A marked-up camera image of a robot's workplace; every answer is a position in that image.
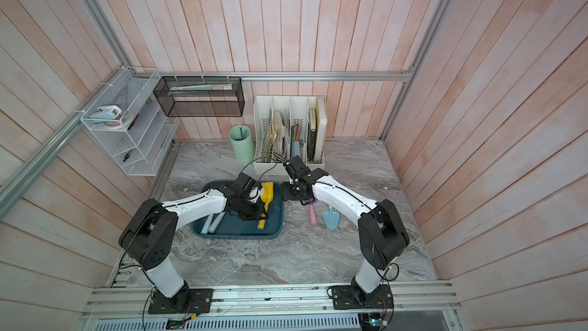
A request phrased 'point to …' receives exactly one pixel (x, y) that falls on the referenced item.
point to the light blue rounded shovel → (216, 222)
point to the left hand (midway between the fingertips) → (264, 219)
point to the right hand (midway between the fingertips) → (287, 192)
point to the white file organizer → (295, 109)
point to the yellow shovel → (267, 197)
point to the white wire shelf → (140, 147)
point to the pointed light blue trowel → (331, 218)
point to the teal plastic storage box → (231, 227)
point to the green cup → (242, 143)
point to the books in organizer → (284, 140)
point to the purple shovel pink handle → (312, 214)
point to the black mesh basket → (201, 96)
